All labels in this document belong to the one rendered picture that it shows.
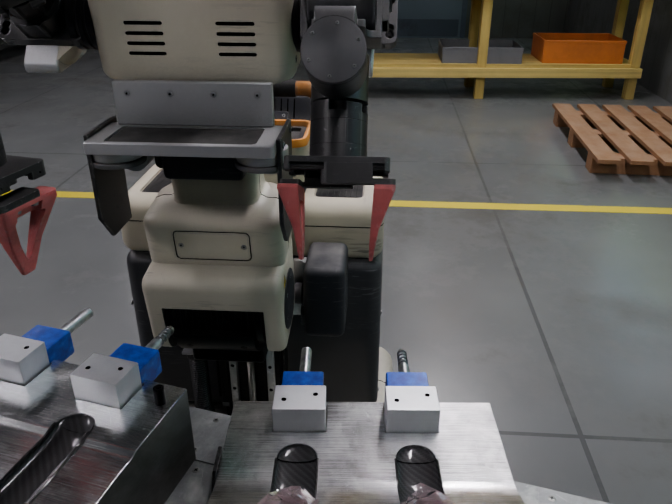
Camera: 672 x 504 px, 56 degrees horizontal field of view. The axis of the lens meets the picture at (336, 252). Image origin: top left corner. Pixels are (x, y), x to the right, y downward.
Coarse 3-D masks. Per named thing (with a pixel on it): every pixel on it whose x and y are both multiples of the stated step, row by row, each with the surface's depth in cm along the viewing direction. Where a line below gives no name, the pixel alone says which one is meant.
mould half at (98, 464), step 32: (0, 384) 62; (32, 384) 62; (64, 384) 62; (0, 416) 58; (32, 416) 57; (64, 416) 57; (96, 416) 57; (128, 416) 57; (160, 416) 57; (0, 448) 54; (96, 448) 54; (128, 448) 54; (160, 448) 58; (192, 448) 64; (64, 480) 51; (96, 480) 51; (128, 480) 53; (160, 480) 58
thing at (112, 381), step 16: (160, 336) 68; (128, 352) 64; (144, 352) 64; (80, 368) 59; (96, 368) 59; (112, 368) 59; (128, 368) 59; (144, 368) 62; (160, 368) 65; (80, 384) 59; (96, 384) 58; (112, 384) 57; (128, 384) 59; (96, 400) 59; (112, 400) 58; (128, 400) 60
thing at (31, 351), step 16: (80, 320) 71; (0, 336) 64; (16, 336) 64; (32, 336) 66; (48, 336) 66; (64, 336) 67; (0, 352) 62; (16, 352) 62; (32, 352) 62; (48, 352) 65; (64, 352) 67; (0, 368) 61; (16, 368) 61; (32, 368) 62; (16, 384) 62
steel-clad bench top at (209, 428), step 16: (192, 416) 71; (208, 416) 71; (224, 416) 71; (208, 432) 68; (224, 432) 68; (208, 448) 66; (192, 464) 64; (208, 464) 64; (192, 480) 62; (208, 480) 62; (176, 496) 61; (192, 496) 61; (208, 496) 61; (528, 496) 61; (544, 496) 61; (560, 496) 61; (576, 496) 61
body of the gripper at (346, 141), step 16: (320, 112) 61; (336, 112) 60; (352, 112) 61; (320, 128) 61; (336, 128) 60; (352, 128) 61; (320, 144) 61; (336, 144) 60; (352, 144) 61; (288, 160) 60; (304, 160) 60; (320, 160) 60; (336, 160) 60; (352, 160) 60; (368, 160) 60; (384, 160) 60; (384, 176) 65
